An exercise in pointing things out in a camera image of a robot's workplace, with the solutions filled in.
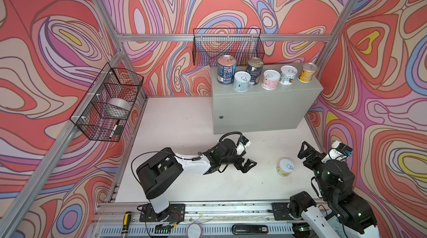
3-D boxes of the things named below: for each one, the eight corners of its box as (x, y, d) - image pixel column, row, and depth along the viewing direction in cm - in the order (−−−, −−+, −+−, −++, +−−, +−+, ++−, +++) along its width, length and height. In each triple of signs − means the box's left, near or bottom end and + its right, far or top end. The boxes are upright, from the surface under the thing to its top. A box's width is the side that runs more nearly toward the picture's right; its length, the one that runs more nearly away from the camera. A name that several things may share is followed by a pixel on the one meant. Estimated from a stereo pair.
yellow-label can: (278, 176, 85) (281, 172, 81) (274, 162, 90) (277, 158, 86) (292, 176, 85) (296, 172, 81) (288, 162, 90) (291, 158, 86)
